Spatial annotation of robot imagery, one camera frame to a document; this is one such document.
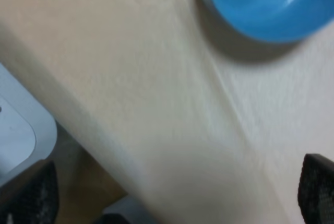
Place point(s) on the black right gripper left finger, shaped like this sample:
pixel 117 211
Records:
pixel 32 196

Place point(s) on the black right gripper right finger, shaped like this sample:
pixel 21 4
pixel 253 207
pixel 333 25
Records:
pixel 315 191

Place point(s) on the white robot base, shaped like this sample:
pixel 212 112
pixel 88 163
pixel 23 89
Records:
pixel 28 130

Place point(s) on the peach tablecloth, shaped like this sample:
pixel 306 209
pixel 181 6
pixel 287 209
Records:
pixel 198 122

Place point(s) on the blue plastic bowl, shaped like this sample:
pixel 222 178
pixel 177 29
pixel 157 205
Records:
pixel 274 21

